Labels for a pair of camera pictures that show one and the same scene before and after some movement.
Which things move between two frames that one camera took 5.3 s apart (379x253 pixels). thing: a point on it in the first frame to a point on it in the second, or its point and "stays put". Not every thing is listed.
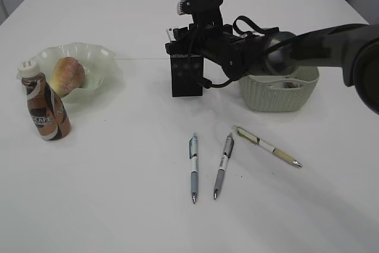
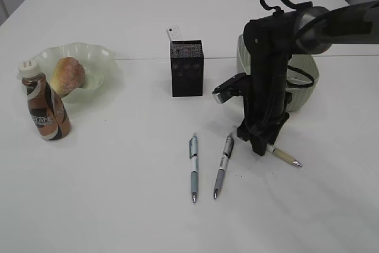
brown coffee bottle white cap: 49,114 stays put
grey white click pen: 225,158 stays put
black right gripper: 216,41 to 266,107
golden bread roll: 68,74 stays put
